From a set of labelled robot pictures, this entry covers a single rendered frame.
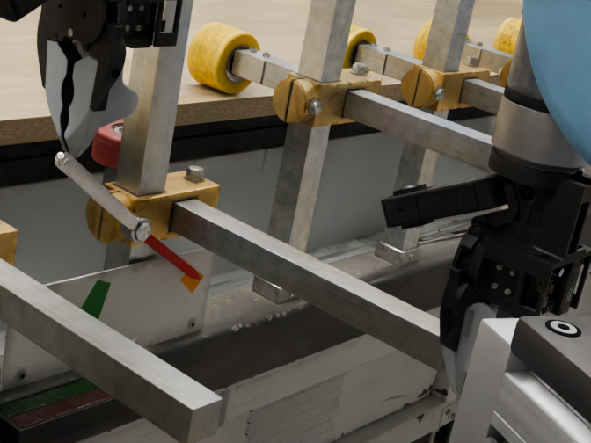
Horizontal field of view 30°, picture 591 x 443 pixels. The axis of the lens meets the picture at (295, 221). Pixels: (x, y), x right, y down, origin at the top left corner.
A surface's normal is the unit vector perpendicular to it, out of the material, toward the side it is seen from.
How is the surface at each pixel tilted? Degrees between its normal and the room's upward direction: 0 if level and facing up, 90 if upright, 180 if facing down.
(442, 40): 90
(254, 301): 0
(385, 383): 91
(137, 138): 90
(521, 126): 90
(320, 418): 52
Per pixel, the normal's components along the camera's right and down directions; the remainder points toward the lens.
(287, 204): -0.65, 0.15
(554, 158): 0.09, 0.36
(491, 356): -0.91, -0.03
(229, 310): 0.18, -0.92
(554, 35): -0.84, 0.15
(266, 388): 0.74, 0.35
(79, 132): -0.18, 0.69
